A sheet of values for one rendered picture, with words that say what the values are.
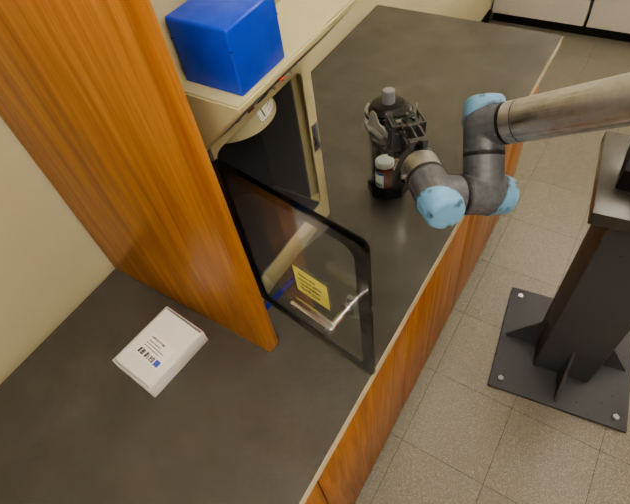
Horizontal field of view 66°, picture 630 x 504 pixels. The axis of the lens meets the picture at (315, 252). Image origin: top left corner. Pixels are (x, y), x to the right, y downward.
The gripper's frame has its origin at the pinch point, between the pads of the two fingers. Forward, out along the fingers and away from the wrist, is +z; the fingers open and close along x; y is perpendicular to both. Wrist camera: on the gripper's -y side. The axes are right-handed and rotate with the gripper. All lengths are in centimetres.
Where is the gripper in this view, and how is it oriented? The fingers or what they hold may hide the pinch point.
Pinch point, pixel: (388, 118)
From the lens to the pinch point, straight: 115.6
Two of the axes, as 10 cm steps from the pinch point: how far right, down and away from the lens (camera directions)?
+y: -0.8, -6.7, -7.4
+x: -9.8, 1.9, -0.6
